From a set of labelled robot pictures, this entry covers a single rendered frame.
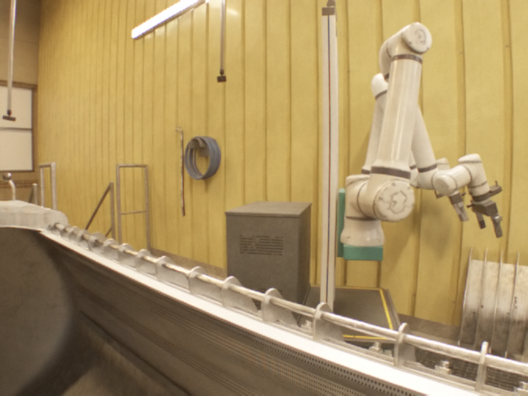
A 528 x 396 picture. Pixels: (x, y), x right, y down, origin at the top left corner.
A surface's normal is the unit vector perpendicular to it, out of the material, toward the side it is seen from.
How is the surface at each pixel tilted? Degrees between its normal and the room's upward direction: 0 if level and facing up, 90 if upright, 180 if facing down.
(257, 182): 90
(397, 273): 90
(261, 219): 90
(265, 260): 90
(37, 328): 81
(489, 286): 70
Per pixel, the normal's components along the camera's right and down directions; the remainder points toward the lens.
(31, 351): 0.52, -0.22
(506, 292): -0.62, -0.27
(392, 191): 0.08, 0.13
